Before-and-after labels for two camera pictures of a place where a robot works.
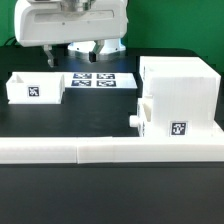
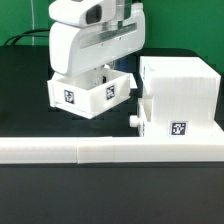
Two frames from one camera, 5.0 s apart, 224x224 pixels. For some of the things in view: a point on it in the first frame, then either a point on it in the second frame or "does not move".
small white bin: x=36 y=88 → x=89 y=95
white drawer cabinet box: x=185 y=96 does not move
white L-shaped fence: x=105 y=150 does not move
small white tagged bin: x=144 y=114 does not move
